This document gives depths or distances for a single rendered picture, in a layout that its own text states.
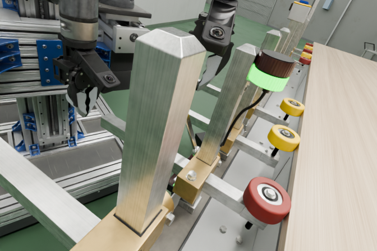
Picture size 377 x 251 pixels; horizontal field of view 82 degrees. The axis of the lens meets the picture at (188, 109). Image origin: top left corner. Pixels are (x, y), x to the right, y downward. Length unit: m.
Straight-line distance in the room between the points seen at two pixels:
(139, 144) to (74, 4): 0.39
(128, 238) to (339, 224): 0.37
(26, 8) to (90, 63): 0.52
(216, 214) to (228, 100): 0.43
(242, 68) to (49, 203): 0.32
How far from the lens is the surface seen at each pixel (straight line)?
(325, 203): 0.52
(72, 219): 0.28
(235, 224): 0.74
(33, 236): 1.40
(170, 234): 0.57
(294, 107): 0.85
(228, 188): 0.48
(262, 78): 0.36
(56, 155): 1.42
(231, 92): 0.40
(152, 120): 0.16
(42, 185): 0.31
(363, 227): 0.54
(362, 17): 11.92
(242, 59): 0.38
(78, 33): 0.53
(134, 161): 0.19
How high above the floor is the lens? 1.20
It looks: 30 degrees down
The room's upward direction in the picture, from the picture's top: 16 degrees clockwise
